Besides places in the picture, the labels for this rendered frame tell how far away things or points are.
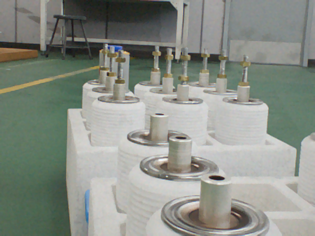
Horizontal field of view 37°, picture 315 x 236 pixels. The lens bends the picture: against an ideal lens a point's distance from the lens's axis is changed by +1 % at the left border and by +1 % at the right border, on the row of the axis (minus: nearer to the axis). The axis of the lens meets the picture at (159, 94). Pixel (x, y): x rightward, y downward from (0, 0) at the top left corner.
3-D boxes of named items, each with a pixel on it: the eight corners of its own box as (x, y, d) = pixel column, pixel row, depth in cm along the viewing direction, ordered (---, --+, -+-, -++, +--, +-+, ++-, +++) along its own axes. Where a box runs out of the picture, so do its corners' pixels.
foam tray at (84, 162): (72, 258, 79) (76, 150, 76) (66, 180, 116) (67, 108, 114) (289, 245, 88) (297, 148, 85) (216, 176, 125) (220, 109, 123)
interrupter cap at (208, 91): (207, 90, 106) (207, 87, 106) (241, 93, 104) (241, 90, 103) (199, 94, 99) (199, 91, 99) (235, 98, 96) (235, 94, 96)
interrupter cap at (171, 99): (164, 105, 83) (164, 101, 83) (160, 98, 90) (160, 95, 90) (206, 106, 84) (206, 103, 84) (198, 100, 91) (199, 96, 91)
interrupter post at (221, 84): (216, 92, 103) (217, 77, 102) (227, 94, 102) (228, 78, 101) (214, 94, 100) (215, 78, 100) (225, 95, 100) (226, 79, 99)
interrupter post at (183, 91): (176, 103, 86) (178, 85, 85) (175, 101, 88) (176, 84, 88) (189, 103, 86) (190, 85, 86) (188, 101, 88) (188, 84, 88)
